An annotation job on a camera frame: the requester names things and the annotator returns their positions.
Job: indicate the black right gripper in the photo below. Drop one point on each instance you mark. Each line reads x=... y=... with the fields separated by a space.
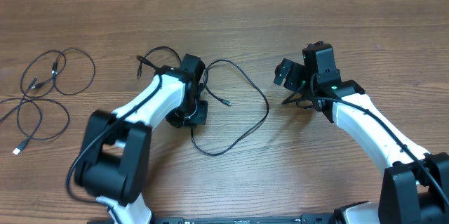
x=287 y=74

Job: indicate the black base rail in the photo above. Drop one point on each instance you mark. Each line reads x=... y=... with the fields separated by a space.
x=306 y=218

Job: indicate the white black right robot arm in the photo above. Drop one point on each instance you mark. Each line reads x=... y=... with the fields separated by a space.
x=414 y=181

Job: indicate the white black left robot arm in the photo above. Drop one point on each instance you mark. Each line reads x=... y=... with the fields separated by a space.
x=113 y=161

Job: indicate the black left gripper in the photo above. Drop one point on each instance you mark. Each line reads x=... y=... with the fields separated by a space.
x=200 y=118

